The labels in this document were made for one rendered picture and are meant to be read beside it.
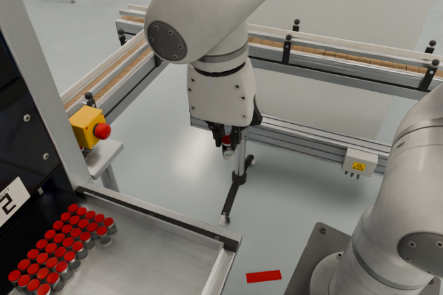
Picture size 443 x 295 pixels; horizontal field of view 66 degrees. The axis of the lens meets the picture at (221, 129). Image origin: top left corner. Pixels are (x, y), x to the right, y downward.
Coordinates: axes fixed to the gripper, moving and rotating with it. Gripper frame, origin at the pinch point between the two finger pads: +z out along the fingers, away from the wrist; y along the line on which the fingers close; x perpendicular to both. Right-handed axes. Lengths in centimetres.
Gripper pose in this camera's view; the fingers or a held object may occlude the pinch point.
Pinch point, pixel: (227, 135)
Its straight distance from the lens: 58.9
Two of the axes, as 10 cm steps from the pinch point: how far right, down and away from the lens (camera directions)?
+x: 3.3, -6.8, 6.5
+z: 0.9, 7.1, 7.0
